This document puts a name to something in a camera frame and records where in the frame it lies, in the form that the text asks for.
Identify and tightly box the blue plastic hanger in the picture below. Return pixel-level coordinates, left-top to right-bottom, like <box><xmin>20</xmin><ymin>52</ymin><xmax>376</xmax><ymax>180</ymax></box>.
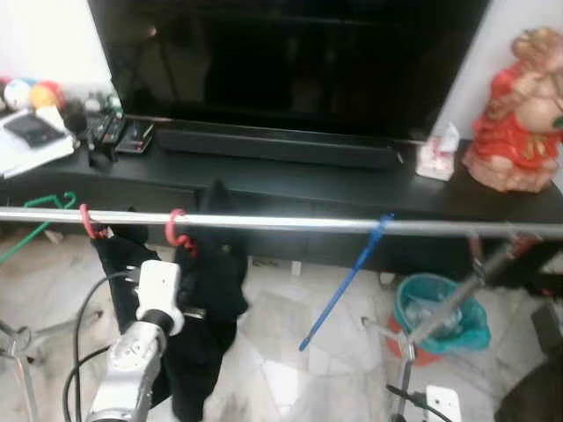
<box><xmin>298</xmin><ymin>214</ymin><xmax>395</xmax><ymax>353</ymax></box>

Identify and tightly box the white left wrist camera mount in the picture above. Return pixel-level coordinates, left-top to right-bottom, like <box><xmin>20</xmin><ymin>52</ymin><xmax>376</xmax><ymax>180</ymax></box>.
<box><xmin>134</xmin><ymin>259</ymin><xmax>186</xmax><ymax>337</ymax></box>

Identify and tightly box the grey electrical box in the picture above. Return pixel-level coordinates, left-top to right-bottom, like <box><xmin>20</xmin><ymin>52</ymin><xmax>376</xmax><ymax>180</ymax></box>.
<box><xmin>530</xmin><ymin>303</ymin><xmax>563</xmax><ymax>353</ymax></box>

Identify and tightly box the black pouch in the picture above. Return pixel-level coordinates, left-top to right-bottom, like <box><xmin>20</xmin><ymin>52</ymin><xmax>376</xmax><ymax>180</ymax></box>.
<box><xmin>3</xmin><ymin>113</ymin><xmax>69</xmax><ymax>149</ymax></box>

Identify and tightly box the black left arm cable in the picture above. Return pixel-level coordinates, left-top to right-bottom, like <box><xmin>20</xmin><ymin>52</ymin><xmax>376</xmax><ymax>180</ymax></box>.
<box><xmin>63</xmin><ymin>268</ymin><xmax>142</xmax><ymax>422</ymax></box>

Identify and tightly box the dark grey fabric sofa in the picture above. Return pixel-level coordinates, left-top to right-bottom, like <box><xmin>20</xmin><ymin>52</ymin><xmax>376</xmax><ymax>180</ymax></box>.
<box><xmin>494</xmin><ymin>356</ymin><xmax>563</xmax><ymax>422</ymax></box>

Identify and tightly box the clear plastic container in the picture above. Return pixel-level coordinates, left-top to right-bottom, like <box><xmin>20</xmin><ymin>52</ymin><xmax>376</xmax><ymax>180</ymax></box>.
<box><xmin>406</xmin><ymin>295</ymin><xmax>463</xmax><ymax>339</ymax></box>

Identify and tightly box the white round plush toy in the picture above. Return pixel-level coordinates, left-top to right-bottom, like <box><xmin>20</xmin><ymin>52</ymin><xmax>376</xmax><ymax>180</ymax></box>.
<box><xmin>3</xmin><ymin>79</ymin><xmax>34</xmax><ymax>111</ymax></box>

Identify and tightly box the red plastic hanger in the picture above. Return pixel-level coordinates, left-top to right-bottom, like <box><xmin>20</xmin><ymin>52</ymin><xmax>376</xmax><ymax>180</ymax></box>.
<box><xmin>79</xmin><ymin>204</ymin><xmax>113</xmax><ymax>240</ymax></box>
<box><xmin>165</xmin><ymin>208</ymin><xmax>199</xmax><ymax>256</ymax></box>

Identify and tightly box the green plastic hanger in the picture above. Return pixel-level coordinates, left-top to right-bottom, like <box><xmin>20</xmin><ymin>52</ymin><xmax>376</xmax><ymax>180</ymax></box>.
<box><xmin>0</xmin><ymin>192</ymin><xmax>77</xmax><ymax>266</ymax></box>

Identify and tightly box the black television console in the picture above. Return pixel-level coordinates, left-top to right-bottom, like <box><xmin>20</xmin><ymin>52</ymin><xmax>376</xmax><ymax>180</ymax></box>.
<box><xmin>0</xmin><ymin>132</ymin><xmax>563</xmax><ymax>280</ymax></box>

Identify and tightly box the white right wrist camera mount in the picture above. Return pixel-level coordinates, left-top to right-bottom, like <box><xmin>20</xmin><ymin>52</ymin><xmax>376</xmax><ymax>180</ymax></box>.
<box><xmin>425</xmin><ymin>385</ymin><xmax>462</xmax><ymax>422</ymax></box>

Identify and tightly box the orange round plush toy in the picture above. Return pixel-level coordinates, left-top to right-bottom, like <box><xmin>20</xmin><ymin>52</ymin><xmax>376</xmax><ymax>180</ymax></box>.
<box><xmin>29</xmin><ymin>80</ymin><xmax>64</xmax><ymax>109</ymax></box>

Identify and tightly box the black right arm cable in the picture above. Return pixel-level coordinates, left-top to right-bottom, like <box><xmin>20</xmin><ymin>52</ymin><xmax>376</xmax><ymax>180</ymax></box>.
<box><xmin>385</xmin><ymin>383</ymin><xmax>432</xmax><ymax>421</ymax></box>

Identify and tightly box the white tissue box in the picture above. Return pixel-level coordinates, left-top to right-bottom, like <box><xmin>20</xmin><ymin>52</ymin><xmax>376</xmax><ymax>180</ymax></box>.
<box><xmin>415</xmin><ymin>121</ymin><xmax>461</xmax><ymax>182</ymax></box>

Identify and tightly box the white paper stack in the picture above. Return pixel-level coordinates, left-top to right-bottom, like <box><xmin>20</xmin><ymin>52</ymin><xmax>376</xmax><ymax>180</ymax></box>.
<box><xmin>0</xmin><ymin>105</ymin><xmax>78</xmax><ymax>178</ymax></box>

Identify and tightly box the black soundbar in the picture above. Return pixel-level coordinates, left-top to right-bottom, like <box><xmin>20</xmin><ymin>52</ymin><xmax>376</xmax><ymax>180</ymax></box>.
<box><xmin>154</xmin><ymin>127</ymin><xmax>401</xmax><ymax>171</ymax></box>

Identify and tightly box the black flat screen television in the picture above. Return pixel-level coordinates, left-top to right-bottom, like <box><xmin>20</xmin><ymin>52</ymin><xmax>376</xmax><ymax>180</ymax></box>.
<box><xmin>88</xmin><ymin>0</ymin><xmax>491</xmax><ymax>142</ymax></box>

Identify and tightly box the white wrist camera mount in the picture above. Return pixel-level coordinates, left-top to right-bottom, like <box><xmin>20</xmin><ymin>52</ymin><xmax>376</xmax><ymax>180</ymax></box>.
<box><xmin>425</xmin><ymin>385</ymin><xmax>462</xmax><ymax>422</ymax></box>
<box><xmin>134</xmin><ymin>259</ymin><xmax>186</xmax><ymax>337</ymax></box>

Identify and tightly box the red laughing Buddha statue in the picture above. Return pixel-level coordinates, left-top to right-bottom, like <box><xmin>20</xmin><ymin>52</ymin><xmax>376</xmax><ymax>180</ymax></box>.
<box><xmin>464</xmin><ymin>26</ymin><xmax>563</xmax><ymax>193</ymax></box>

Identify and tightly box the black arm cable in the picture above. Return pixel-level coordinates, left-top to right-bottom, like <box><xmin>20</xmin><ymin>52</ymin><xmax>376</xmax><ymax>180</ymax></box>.
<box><xmin>63</xmin><ymin>268</ymin><xmax>142</xmax><ymax>422</ymax></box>
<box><xmin>385</xmin><ymin>383</ymin><xmax>432</xmax><ymax>421</ymax></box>

